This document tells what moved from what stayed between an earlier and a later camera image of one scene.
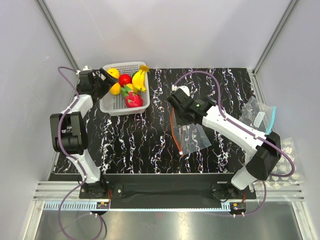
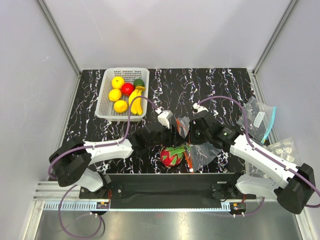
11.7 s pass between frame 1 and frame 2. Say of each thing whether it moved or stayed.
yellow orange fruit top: moved
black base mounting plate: stayed
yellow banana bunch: moved
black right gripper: moved
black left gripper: moved
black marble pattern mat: stayed
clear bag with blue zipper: stayed
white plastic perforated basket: moved
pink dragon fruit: moved
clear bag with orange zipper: moved
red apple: moved
